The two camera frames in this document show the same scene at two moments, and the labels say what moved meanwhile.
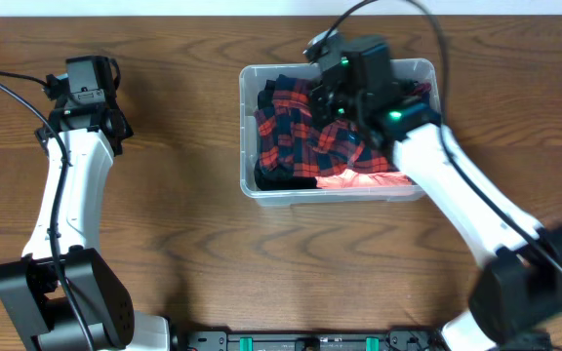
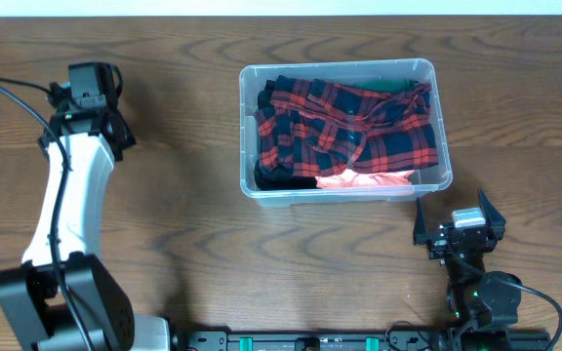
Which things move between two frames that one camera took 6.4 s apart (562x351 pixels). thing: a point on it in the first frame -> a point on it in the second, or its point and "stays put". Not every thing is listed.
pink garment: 347,178 stays put
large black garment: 269,178 stays put
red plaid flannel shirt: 292,141 stays put
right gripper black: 320,97 -> 439,243
